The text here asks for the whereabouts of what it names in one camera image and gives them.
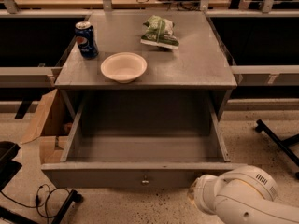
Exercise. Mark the brown cardboard box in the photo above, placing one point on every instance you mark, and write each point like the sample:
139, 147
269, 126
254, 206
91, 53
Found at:
50, 126

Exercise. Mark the grey top drawer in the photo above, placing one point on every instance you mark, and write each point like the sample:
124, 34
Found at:
140, 146

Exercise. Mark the black stand leg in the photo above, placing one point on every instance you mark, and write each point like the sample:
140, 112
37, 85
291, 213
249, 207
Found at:
284, 145
73, 197

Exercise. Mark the white paper bowl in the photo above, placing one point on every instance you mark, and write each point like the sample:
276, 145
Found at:
124, 67

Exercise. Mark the beige padded gripper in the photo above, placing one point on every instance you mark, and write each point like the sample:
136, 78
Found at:
200, 188

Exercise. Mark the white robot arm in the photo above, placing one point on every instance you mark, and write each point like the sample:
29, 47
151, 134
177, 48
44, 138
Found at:
245, 195

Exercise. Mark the blue Pepsi can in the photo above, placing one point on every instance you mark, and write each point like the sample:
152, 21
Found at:
85, 40

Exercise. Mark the green chip bag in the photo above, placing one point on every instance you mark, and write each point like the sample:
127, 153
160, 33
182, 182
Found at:
159, 32

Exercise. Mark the black stand leg right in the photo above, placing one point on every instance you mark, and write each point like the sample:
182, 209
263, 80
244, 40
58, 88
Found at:
284, 145

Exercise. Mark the black stand leg left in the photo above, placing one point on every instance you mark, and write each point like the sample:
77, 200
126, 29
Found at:
73, 197

